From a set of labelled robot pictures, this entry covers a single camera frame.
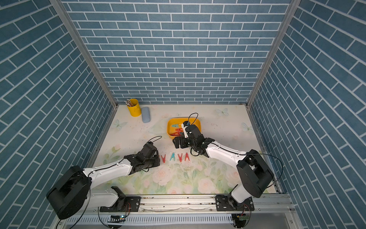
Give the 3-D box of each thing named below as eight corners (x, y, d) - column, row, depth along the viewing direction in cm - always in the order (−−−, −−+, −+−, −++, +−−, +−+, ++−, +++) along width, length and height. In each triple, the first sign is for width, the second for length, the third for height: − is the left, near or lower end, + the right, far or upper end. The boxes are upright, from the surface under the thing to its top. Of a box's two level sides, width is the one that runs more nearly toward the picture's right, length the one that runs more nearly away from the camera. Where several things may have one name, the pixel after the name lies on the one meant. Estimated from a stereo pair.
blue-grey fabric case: (143, 123, 110) (142, 122, 108) (142, 108, 120) (141, 107, 118) (151, 122, 111) (150, 120, 109) (149, 107, 121) (148, 105, 119)
